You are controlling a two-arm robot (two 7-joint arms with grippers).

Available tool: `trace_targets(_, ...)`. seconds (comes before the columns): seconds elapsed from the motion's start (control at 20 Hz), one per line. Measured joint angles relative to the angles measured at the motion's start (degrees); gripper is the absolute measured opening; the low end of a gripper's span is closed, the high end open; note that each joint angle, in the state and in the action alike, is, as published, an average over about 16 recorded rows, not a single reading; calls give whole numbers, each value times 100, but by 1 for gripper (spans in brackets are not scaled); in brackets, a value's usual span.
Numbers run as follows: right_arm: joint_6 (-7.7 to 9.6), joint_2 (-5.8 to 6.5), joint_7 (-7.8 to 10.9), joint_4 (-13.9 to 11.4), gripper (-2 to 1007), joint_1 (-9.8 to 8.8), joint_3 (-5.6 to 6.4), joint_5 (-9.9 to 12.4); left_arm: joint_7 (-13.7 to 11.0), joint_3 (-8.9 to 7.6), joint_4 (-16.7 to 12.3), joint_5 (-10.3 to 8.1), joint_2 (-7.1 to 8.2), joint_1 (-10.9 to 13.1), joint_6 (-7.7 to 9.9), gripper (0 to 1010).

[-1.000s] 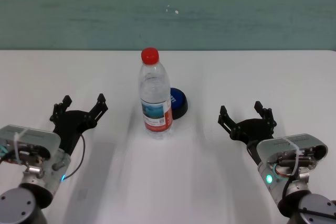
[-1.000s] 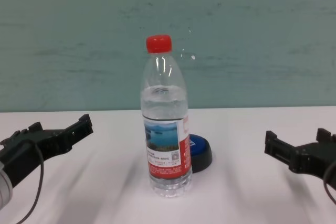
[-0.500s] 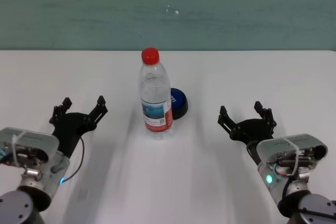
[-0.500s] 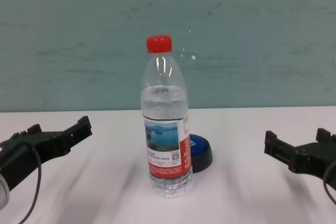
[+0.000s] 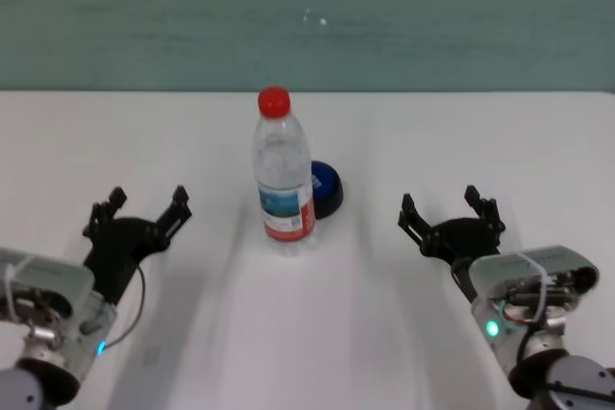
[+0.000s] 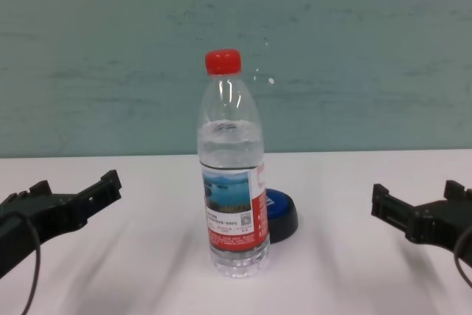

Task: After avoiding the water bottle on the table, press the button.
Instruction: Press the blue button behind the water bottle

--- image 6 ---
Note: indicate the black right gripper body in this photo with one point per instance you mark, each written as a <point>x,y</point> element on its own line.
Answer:
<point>439,223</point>

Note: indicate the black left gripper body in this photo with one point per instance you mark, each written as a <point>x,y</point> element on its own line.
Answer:
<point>33,223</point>

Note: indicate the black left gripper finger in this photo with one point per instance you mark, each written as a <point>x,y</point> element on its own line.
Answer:
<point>40,189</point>
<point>97,197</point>

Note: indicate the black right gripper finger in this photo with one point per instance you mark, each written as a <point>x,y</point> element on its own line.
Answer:
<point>457,192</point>
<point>391,208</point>

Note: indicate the clear red-capped water bottle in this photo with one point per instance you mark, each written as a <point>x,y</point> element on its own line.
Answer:
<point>230,189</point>

